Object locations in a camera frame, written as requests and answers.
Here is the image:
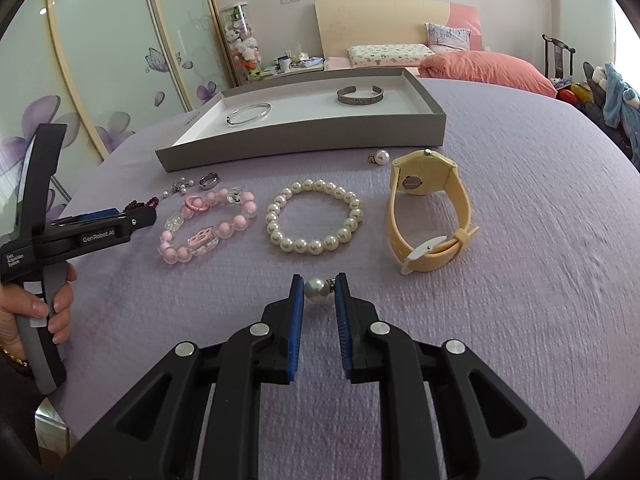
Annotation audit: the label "clear tube of plush toys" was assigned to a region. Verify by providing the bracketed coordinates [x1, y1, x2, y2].
[220, 4, 263, 86]

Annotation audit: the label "grey cardboard tray box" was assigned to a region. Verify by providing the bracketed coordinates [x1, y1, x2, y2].
[155, 67, 447, 173]

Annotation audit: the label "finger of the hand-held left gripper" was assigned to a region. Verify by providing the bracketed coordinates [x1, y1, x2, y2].
[50, 212, 127, 227]
[119, 207, 159, 234]

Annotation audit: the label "lilac printed pillow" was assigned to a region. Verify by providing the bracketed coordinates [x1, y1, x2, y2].
[425, 22, 471, 53]

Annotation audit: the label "cream and pink headboard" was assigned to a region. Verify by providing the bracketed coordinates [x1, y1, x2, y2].
[314, 0, 483, 58]

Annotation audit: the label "patterned white pillow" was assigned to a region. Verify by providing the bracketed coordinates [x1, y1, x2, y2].
[347, 43, 436, 68]

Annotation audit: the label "person's left hand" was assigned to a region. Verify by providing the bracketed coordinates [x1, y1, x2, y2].
[0, 262, 78, 358]

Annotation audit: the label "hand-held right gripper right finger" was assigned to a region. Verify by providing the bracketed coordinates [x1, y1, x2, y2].
[334, 272, 586, 480]

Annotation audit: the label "blue plush garment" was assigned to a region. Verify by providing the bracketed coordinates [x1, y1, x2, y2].
[602, 62, 640, 131]

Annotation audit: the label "pink and cream nightstand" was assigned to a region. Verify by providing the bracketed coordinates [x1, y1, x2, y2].
[255, 55, 326, 80]

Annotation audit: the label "flower print wardrobe doors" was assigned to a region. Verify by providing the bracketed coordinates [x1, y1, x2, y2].
[0, 0, 236, 226]

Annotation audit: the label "engraved silver cuff bracelet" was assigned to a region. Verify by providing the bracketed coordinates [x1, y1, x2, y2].
[336, 86, 385, 107]

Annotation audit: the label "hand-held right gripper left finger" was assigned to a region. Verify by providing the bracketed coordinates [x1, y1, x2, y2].
[55, 274, 306, 480]

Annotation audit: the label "grey pearl earring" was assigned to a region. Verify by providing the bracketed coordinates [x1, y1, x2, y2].
[304, 277, 337, 305]

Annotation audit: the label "pearl cluster charm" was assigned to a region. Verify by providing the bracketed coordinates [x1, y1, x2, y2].
[162, 176, 197, 198]

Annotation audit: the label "dark wooden chair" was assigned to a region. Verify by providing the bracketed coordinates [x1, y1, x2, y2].
[542, 34, 576, 81]

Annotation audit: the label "pink bead bracelet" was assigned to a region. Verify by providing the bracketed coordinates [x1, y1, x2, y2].
[158, 186, 258, 265]

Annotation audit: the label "folded pink quilt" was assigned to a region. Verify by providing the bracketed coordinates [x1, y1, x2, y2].
[417, 50, 558, 98]

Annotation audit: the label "person's left forearm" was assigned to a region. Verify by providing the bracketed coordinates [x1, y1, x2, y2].
[0, 355, 50, 466]

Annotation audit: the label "white pearl bracelet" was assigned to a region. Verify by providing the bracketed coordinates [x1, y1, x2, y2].
[265, 179, 363, 256]

